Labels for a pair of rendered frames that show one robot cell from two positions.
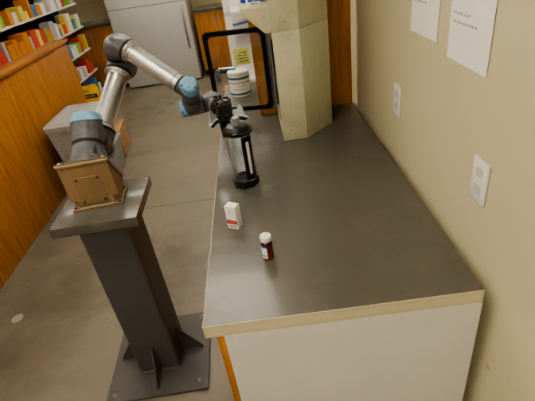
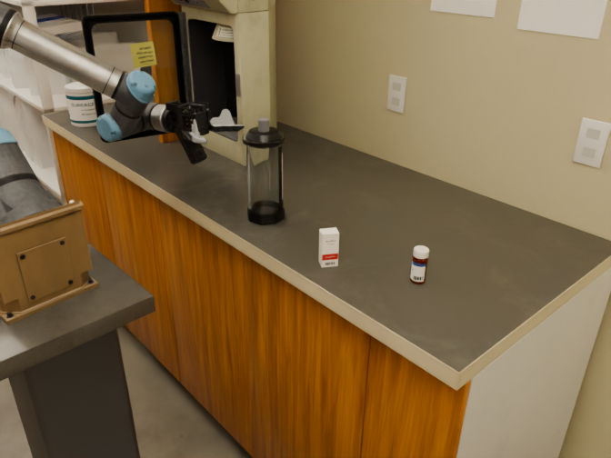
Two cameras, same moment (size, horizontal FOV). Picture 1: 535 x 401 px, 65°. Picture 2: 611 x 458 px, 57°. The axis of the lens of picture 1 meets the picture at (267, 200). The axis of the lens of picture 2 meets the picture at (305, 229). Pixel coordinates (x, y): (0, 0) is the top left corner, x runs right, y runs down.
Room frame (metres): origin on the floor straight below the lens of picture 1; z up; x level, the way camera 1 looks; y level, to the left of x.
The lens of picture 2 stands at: (0.36, 0.92, 1.61)
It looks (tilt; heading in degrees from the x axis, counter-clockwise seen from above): 28 degrees down; 317
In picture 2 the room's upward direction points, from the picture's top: 1 degrees clockwise
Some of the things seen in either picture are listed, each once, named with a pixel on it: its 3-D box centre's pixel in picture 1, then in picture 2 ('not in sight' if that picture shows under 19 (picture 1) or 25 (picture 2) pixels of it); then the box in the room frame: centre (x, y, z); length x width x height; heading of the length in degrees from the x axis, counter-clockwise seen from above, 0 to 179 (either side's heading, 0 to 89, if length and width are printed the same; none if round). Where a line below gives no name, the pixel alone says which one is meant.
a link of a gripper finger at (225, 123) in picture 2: (240, 111); (226, 119); (1.60, 0.05, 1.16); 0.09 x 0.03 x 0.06; 50
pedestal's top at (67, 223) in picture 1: (104, 204); (48, 301); (1.44, 0.64, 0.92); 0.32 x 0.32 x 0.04; 1
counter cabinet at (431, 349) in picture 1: (306, 227); (265, 286); (1.74, -0.18, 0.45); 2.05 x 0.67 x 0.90; 179
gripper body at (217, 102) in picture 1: (220, 108); (186, 119); (1.67, 0.13, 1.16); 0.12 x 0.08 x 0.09; 14
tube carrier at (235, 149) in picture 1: (241, 155); (265, 175); (1.42, 0.07, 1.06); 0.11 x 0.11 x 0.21
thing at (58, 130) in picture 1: (84, 130); not in sight; (3.61, 1.52, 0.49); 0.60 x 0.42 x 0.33; 179
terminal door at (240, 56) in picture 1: (239, 72); (139, 77); (2.10, 0.05, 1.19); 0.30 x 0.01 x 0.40; 78
